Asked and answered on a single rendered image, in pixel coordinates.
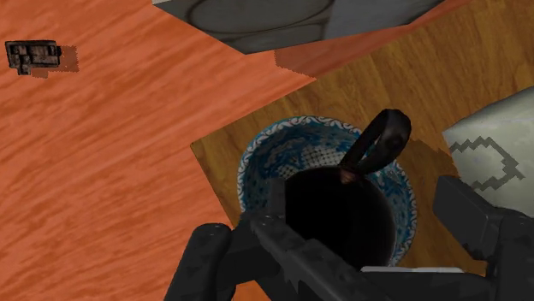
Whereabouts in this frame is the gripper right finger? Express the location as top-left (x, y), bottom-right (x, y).
top-left (432, 174), bottom-right (534, 301)

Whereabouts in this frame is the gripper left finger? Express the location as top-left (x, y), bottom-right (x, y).
top-left (163, 178), bottom-right (391, 301)

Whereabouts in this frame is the black mug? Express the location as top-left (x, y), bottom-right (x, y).
top-left (283, 109), bottom-right (412, 271)

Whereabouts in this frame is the blue and white patterned bowl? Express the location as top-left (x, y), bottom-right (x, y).
top-left (236, 115), bottom-right (418, 269)

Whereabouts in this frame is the wooden table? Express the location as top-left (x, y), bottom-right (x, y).
top-left (190, 0), bottom-right (534, 277)

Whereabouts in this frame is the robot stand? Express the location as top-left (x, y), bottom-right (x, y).
top-left (151, 0), bottom-right (447, 56)

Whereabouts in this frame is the small dark brown blocky object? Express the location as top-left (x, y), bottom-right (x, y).
top-left (4, 39), bottom-right (62, 76)

